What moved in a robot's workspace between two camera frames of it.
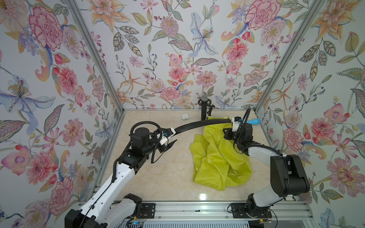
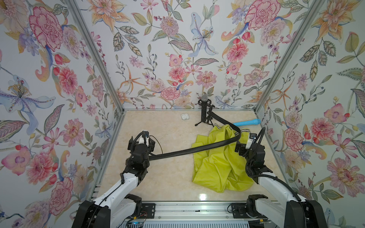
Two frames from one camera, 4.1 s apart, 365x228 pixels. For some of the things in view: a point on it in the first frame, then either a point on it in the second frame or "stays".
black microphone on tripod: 205,101 stays
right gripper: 227,133 -> 242,148
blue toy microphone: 255,121 stays
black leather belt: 177,130 -> 159,156
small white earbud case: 185,116 stays
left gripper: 163,148 -> 150,147
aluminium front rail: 292,211 stays
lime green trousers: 216,164 stays
